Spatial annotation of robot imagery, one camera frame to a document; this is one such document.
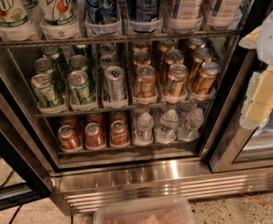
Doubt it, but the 7up bottle far left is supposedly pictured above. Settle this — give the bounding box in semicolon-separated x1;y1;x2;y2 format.
0;0;38;41

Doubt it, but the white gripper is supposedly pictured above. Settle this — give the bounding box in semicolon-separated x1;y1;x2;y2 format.
239;10;273;129

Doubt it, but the clear plastic container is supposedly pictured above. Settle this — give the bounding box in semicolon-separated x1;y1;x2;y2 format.
93;195;196;224

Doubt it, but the white drink bottle left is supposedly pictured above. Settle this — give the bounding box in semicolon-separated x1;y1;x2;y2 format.
165;0;203;34

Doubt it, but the silver can front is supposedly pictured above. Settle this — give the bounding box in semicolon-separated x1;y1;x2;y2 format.
104;66;126;103

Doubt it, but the red can front right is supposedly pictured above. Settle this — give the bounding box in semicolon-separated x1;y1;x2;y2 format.
110;120;130;147

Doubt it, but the stainless steel fridge cabinet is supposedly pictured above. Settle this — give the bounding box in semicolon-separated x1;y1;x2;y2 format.
0;0;273;216

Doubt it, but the green can back left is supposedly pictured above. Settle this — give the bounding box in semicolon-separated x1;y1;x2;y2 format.
41;46;68;76

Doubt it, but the silver can middle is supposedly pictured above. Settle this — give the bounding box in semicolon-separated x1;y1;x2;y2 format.
99;54;118;70

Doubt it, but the red can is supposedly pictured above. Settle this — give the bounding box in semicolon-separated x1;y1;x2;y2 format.
58;125;81;152
110;120;130;147
84;122;104;149

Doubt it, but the red can front left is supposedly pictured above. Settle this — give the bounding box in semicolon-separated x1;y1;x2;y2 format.
58;125;81;152

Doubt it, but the blue pepsi bottle right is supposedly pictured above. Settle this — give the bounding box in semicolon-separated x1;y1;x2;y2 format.
126;0;160;34

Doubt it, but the silver can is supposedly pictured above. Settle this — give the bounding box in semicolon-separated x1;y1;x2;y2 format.
99;43;116;56
104;66;126;103
99;54;118;70

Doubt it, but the orange cable on floor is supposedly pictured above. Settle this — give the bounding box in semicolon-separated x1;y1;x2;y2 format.
240;192;273;207

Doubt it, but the silver can back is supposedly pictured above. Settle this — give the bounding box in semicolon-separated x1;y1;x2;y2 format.
99;43;116;56

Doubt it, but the blue pepsi bottle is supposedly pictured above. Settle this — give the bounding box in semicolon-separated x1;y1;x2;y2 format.
85;0;121;37
126;0;160;34

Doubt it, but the water bottle left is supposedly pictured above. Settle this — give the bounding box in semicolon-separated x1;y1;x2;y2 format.
135;112;154;146

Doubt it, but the green can front left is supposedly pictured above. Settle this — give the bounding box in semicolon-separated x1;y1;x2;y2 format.
31;73;64;108

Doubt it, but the white drink bottle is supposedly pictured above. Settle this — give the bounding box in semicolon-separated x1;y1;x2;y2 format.
202;0;242;31
165;0;203;34

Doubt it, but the water bottle right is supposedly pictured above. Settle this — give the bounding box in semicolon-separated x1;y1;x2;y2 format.
178;107;204;142

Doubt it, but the orange can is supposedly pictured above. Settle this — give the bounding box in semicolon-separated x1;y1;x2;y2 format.
185;38;205;58
132;50;151;67
163;63;188;97
164;49;184;66
192;62;221;95
157;39;175;60
189;48;212;79
134;65;156;99

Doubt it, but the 7up bottle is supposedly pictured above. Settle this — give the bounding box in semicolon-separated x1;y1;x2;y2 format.
0;0;38;41
39;0;80;40

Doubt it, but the green can middle left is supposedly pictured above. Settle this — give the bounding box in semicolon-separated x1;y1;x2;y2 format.
34;57;61;77

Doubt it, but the red can front centre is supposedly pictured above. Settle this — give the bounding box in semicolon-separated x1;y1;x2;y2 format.
84;122;104;149

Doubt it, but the blue pepsi bottle left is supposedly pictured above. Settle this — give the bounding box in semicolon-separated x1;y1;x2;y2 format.
85;0;121;37

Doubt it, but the glass fridge door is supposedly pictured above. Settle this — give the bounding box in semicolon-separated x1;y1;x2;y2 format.
0;92;52;211

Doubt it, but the white drink bottle right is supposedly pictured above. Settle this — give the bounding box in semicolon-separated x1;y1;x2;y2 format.
202;0;242;31

